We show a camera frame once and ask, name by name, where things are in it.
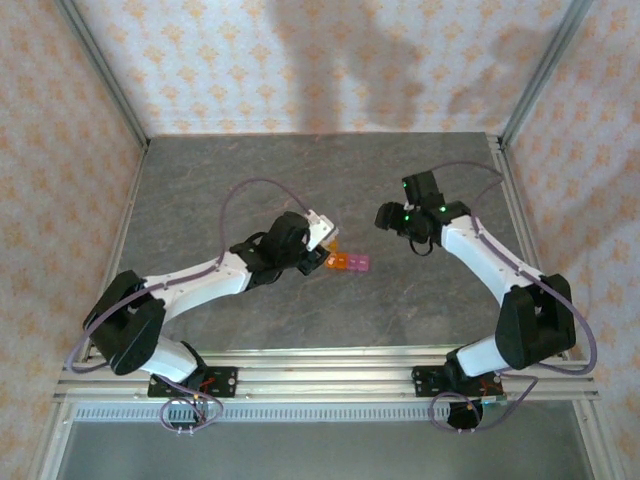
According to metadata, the grey slotted cable duct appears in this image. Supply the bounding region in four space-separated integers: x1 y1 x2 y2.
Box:
72 403 584 424

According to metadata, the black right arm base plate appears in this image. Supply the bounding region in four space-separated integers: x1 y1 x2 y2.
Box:
412 364 504 399

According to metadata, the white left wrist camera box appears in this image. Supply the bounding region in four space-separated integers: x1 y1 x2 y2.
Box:
303 209 341 253

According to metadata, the aluminium table side rail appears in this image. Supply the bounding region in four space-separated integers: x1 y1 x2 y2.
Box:
485 132 571 361
79 140 151 361

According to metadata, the aluminium frame post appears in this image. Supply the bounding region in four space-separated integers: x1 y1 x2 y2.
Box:
498 0 597 149
53 0 151 151

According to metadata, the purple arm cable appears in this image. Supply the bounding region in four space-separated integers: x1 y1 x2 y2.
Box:
429 160 599 434
64 178 316 435

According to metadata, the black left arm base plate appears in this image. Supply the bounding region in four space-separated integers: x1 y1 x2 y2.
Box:
147 366 239 401

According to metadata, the long aluminium mounting rail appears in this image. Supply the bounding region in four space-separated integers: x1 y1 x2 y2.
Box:
52 349 600 402

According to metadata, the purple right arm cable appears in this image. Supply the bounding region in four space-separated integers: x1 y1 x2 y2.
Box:
429 160 599 434

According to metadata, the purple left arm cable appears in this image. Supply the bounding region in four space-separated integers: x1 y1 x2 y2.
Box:
64 178 316 435

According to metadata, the orange and pink pill organizer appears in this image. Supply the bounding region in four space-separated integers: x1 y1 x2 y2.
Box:
323 240 372 274

